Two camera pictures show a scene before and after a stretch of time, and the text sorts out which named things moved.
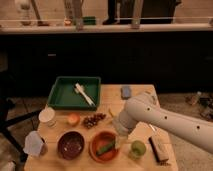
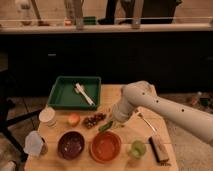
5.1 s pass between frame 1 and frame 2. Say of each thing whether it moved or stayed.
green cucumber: moved
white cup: stayed
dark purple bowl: stayed
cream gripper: moved
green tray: stayed
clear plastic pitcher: stayed
